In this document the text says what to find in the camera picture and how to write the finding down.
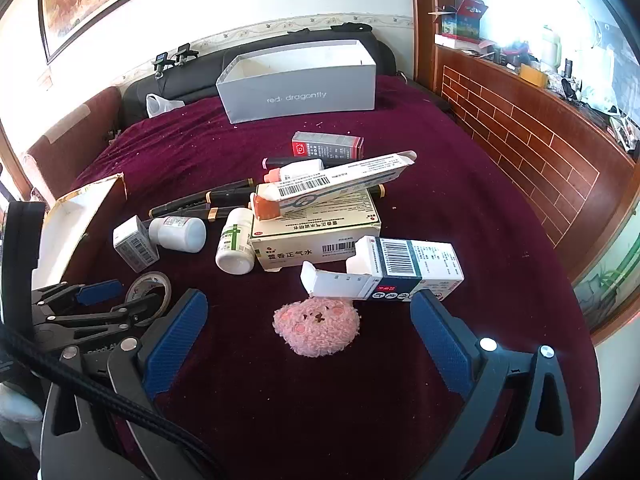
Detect white bottle green label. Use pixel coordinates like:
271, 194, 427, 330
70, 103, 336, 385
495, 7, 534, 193
215, 207, 256, 275

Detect white plastic bag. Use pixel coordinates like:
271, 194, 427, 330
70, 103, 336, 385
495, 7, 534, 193
145, 94, 186, 118

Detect white bottle orange cap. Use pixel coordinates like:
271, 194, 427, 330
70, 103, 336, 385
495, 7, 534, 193
264, 159, 326, 185

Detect beige medicine box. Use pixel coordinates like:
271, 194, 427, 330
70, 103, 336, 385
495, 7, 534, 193
248, 190, 382, 272

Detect small white pill bottle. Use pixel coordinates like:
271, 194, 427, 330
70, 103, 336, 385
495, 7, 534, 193
148, 216, 207, 254

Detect black braided cable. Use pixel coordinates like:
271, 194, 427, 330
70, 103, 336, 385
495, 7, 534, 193
0, 325, 221, 480

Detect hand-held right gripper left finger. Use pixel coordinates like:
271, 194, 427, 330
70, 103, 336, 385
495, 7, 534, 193
40, 288, 209, 480

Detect red and blue carton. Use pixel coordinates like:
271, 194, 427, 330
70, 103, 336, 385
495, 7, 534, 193
440, 0, 489, 41

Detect wooden pillar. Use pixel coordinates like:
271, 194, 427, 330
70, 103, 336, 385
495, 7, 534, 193
409, 0, 441, 91

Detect red and grey small box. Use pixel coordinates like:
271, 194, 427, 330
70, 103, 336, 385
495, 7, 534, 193
291, 131, 364, 163

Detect black marker gold caps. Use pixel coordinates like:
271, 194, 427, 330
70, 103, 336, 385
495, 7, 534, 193
202, 178, 257, 198
148, 196, 211, 218
207, 185, 387, 222

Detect grey shoe box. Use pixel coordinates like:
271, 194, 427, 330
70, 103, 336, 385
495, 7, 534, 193
215, 39, 377, 124

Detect maroon padded armrest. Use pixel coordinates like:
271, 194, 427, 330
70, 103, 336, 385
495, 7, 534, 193
22, 85, 123, 206

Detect black marker pink caps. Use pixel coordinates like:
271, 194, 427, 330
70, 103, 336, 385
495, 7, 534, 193
261, 156, 353, 171

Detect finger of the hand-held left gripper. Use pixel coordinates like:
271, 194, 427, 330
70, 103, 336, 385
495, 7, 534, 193
30, 294, 163, 347
32, 280, 126, 318

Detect white jug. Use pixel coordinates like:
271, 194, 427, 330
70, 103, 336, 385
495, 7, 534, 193
541, 24, 564, 68

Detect brown storage box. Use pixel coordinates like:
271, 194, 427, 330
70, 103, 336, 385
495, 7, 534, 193
37, 172, 128, 293

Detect blue white carton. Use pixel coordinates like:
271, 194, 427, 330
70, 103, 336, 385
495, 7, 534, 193
300, 235, 465, 303

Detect white cloth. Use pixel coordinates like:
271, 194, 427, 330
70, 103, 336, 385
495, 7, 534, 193
0, 381, 43, 451

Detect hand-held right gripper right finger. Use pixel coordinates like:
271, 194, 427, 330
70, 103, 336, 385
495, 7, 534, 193
409, 289, 576, 480

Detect pink plush bear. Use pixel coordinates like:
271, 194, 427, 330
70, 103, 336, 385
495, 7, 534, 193
272, 296, 362, 358

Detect long white barcode carton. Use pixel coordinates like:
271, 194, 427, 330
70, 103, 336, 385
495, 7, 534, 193
250, 150, 418, 221

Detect small white barcode box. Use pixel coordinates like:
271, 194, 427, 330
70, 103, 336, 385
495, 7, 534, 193
113, 215, 161, 273

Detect black leather sofa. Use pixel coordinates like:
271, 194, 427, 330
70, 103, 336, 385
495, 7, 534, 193
121, 24, 453, 126

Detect yellow box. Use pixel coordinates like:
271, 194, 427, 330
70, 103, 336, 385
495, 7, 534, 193
519, 62, 548, 85

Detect clear tape roll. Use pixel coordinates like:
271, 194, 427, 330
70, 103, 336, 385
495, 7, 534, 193
125, 271, 173, 328

